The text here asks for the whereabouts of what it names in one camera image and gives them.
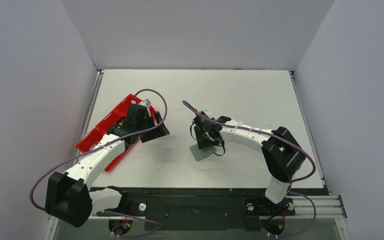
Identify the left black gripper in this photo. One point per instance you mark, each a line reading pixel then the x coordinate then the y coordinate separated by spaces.
pixel 160 132

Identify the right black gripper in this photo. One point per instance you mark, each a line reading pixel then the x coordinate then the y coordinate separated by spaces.
pixel 205 135

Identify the green card holder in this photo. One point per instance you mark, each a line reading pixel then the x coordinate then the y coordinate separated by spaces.
pixel 200 154

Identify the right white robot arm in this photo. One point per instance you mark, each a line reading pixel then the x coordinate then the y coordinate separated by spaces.
pixel 279 148

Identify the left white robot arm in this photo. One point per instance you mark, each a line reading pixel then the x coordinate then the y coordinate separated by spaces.
pixel 69 197

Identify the red plastic bin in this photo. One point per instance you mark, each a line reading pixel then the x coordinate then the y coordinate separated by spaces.
pixel 92 138

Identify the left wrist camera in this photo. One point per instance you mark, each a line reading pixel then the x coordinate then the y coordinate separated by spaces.
pixel 146 103

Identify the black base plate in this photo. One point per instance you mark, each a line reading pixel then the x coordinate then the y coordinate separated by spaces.
pixel 200 209

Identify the aluminium rail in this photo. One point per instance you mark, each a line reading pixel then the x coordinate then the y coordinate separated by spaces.
pixel 326 207

